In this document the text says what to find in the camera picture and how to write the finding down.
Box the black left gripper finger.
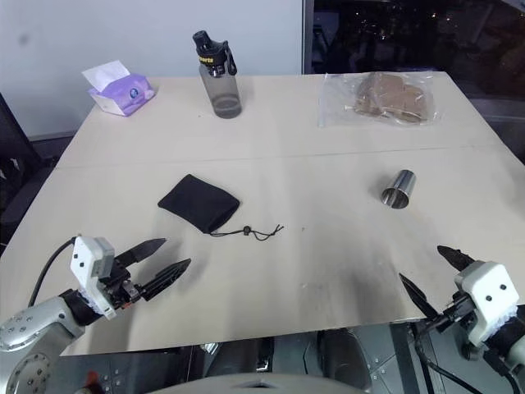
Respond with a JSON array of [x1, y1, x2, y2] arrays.
[[116, 238, 168, 268], [138, 258, 192, 303]]

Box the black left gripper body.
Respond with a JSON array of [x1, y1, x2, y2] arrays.
[[99, 262, 145, 309]]

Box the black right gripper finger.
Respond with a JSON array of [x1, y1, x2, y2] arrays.
[[399, 273, 441, 319], [436, 245, 473, 272]]

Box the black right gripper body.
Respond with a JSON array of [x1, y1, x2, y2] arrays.
[[434, 291, 479, 333]]

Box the clear plastic bag brown contents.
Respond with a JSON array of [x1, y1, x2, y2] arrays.
[[317, 71, 441, 129]]

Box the stainless steel cup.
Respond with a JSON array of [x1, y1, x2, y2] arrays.
[[381, 168, 417, 210]]

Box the dark rounded robot body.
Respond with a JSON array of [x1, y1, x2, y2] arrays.
[[145, 371, 415, 394]]

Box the purple tissue pack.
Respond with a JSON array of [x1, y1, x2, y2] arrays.
[[80, 60, 158, 118]]

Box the grey sports water bottle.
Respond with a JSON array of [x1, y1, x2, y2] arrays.
[[192, 30, 244, 120]]

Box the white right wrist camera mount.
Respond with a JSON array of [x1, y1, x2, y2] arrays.
[[454, 260, 520, 346]]

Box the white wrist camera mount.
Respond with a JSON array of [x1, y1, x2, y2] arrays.
[[69, 236, 117, 321], [454, 260, 520, 346]]

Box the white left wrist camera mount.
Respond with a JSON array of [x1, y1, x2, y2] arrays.
[[69, 236, 117, 321]]

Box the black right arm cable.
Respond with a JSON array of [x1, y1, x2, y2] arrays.
[[413, 319, 505, 394]]

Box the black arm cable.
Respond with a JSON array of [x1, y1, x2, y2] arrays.
[[413, 319, 505, 394], [27, 240, 77, 308]]

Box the black drawstring pouch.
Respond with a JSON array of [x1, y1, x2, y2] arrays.
[[157, 173, 285, 242]]

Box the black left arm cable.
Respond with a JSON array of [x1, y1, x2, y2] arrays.
[[27, 240, 77, 308]]

